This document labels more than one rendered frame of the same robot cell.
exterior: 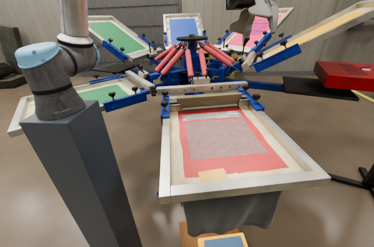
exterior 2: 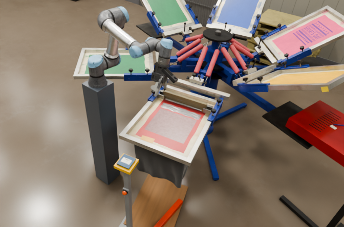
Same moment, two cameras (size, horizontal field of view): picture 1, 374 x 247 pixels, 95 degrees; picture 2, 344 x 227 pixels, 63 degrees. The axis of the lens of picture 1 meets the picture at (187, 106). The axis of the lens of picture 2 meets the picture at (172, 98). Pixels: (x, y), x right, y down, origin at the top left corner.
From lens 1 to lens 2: 1.59 m
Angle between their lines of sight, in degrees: 24
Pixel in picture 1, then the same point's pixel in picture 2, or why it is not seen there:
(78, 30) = (112, 52)
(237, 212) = (160, 166)
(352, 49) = not seen: outside the picture
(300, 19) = not seen: outside the picture
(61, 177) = (89, 110)
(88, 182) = (99, 117)
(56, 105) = (95, 83)
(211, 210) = (147, 158)
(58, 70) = (100, 69)
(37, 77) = (92, 71)
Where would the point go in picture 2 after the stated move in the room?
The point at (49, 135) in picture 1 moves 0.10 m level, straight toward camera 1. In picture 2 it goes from (90, 93) to (90, 100)
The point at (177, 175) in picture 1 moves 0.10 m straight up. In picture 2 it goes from (133, 132) to (133, 122)
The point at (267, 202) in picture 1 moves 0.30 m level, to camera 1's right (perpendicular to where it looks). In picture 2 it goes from (175, 169) to (211, 186)
